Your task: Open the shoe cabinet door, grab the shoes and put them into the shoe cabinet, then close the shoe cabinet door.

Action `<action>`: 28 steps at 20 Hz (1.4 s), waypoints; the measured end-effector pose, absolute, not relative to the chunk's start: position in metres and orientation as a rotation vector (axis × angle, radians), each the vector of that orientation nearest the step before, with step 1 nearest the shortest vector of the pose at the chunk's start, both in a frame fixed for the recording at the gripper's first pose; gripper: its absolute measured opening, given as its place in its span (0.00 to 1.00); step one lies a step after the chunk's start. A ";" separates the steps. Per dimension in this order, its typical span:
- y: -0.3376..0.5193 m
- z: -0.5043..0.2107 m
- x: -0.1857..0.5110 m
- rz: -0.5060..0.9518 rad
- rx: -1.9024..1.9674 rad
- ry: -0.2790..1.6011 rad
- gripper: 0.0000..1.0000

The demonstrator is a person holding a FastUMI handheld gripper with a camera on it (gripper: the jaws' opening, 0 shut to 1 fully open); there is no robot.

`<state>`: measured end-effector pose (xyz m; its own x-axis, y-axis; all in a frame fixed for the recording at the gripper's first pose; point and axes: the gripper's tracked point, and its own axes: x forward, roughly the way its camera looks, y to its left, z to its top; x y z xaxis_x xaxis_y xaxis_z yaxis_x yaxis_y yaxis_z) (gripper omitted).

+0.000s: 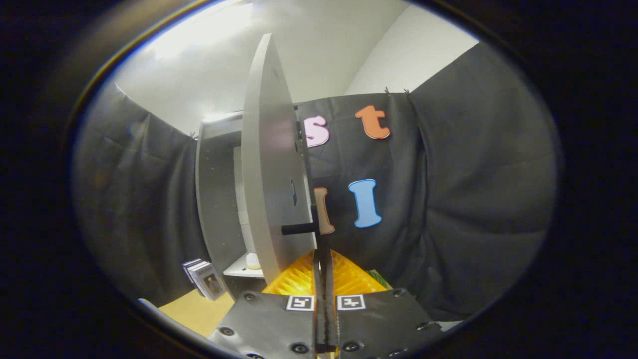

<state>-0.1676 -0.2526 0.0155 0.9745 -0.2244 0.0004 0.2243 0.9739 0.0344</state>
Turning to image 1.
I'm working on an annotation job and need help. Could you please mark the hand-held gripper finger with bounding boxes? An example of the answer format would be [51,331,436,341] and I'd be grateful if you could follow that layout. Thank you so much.
[208,249,325,359]
[324,249,444,359]

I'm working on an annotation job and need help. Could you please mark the cabinet shelf board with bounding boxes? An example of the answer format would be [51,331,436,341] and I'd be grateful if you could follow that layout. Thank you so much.
[223,252,265,278]

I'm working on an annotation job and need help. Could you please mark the grey shoe cabinet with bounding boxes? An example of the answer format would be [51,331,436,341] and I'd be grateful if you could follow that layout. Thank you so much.
[195,111,265,300]

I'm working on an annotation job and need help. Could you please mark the black cabinet door handle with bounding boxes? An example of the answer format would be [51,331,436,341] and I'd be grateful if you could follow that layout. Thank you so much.
[281,204,322,250]

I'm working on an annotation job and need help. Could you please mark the white shoe cabinet door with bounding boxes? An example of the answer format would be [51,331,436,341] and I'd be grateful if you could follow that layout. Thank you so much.
[241,33,318,285]

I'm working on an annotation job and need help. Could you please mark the blue cover book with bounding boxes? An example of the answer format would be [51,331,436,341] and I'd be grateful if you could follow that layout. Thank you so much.
[182,258,202,285]

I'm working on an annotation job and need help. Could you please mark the grey cover book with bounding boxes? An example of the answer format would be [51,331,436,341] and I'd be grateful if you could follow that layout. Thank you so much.
[192,262,227,301]

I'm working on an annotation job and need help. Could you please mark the green striped object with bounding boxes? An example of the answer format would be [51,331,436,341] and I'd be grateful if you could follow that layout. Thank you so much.
[368,269,393,291]

